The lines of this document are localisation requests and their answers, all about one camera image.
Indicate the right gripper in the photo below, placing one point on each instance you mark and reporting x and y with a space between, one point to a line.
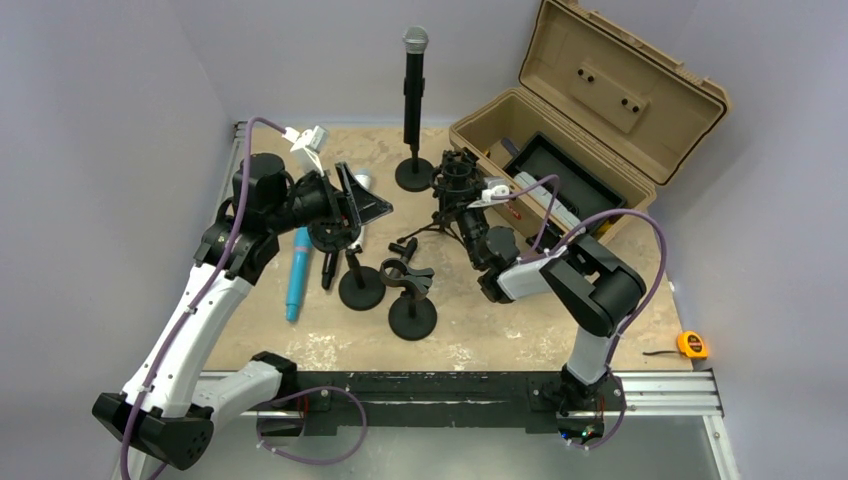
454 207

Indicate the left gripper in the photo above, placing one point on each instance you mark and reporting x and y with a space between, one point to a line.
362 203

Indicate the tripod stand with shock mount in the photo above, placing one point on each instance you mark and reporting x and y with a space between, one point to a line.
457 174

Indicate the black shock mount cradle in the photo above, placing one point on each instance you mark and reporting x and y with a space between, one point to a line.
331 237

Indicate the round base tall stand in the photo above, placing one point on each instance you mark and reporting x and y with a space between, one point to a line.
413 174

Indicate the small black microphone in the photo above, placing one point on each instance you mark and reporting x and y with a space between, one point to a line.
329 269

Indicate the blue microphone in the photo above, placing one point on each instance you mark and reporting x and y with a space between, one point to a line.
302 248

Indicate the clip stand round base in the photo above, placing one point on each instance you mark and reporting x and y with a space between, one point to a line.
412 316

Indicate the tall black silver microphone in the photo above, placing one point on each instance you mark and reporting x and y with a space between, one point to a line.
415 41

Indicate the white microphone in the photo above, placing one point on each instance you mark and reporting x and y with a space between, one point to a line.
364 178

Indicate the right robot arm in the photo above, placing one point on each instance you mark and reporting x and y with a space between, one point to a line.
595 286

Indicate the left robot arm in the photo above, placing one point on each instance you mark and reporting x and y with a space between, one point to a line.
162 411

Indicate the grey white object in tray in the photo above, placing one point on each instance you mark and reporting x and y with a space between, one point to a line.
543 195

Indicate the black toolbox tray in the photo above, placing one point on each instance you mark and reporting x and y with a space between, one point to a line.
581 193

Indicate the tan plastic toolbox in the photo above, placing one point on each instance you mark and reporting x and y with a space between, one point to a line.
621 108

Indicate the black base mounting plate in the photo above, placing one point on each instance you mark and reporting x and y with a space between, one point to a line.
537 402

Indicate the yellow tape measure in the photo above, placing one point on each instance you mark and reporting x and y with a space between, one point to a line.
688 344

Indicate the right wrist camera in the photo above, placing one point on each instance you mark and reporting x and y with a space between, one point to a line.
495 190

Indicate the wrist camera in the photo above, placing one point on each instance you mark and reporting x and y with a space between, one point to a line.
306 146
495 190

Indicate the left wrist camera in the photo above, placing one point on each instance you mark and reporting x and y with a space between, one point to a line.
306 146

